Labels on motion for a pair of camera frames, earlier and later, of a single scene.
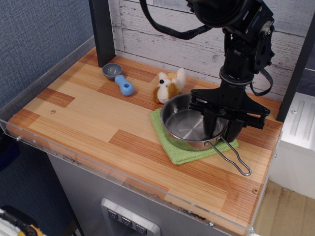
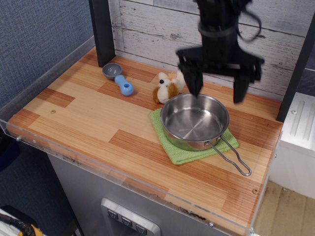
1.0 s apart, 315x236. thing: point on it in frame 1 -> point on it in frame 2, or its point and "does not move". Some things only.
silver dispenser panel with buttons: (117, 220) does not move
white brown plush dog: (169, 86) does not move
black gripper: (230, 101) -> (219, 50)
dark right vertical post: (297, 74) does not move
